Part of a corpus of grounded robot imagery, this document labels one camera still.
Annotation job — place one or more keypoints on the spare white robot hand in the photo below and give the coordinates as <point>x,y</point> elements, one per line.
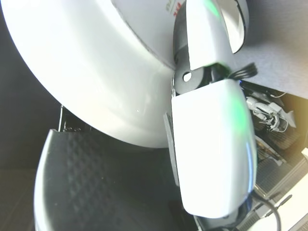
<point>261,107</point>

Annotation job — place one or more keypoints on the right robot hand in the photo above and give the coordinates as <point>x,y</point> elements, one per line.
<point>211,144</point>

